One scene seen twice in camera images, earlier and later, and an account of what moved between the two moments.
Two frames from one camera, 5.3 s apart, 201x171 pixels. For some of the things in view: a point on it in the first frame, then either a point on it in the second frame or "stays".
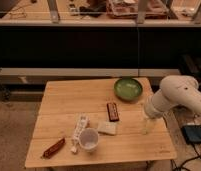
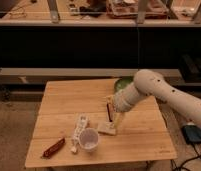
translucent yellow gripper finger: (142, 107) to (109, 108)
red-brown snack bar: (47, 154) stays
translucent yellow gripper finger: (145, 125) to (116, 120)
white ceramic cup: (89, 139) stays
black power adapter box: (194, 133) stays
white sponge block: (109, 127) stays
